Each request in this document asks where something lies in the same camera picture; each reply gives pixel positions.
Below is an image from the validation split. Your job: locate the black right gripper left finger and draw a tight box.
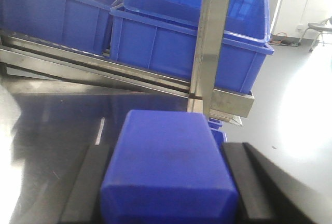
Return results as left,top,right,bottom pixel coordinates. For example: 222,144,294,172
60,145,113,223

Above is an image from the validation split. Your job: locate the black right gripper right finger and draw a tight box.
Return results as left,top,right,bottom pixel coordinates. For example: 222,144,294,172
222,143,327,223

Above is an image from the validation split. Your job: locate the stainless steel shelf rack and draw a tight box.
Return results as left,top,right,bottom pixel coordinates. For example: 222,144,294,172
1,0,254,125

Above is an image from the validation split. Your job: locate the right upper blue bin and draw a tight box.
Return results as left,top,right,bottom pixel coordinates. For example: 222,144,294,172
110,6,274,94

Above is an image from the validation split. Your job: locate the grey stool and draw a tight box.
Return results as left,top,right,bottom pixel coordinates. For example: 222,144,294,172
308,17,331,52

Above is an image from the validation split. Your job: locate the left upper blue bin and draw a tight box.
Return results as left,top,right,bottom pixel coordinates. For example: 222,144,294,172
1,0,117,54

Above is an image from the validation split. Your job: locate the tilted blue bin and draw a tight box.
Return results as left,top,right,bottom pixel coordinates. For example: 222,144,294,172
123,0,270,46

